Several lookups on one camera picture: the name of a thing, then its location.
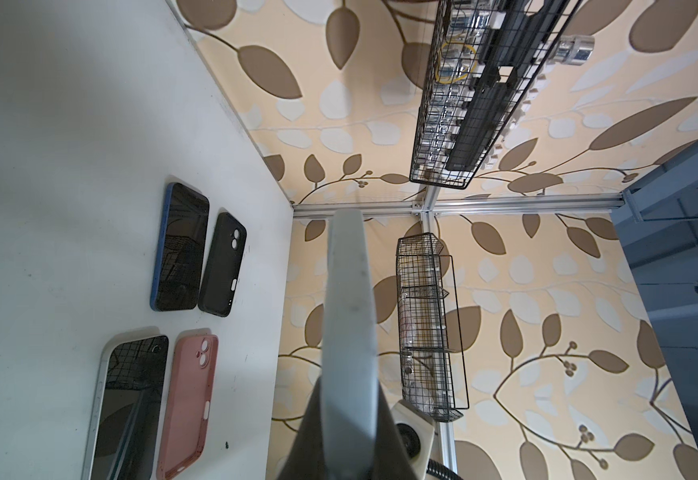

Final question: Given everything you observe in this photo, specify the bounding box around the black wire basket right wall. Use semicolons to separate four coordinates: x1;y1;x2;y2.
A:
396;233;470;423

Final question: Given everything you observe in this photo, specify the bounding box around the black wire basket wall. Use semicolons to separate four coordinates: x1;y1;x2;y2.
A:
409;0;582;190
396;233;470;423

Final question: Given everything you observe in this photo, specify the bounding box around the black socket set holder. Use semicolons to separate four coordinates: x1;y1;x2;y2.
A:
429;1;595;182

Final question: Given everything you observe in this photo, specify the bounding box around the pink phone case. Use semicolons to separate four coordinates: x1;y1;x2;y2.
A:
156;333;218;479

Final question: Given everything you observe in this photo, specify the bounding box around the black phone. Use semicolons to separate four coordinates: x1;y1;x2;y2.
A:
150;182;210;312
320;209;379;479

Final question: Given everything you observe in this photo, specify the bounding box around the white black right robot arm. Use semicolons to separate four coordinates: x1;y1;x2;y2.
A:
426;459;463;480

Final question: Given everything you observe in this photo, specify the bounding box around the black wire basket back wall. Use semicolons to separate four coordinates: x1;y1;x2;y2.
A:
409;0;582;190

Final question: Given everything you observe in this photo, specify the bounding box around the black phone case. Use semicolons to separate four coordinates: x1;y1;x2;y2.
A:
198;211;247;317

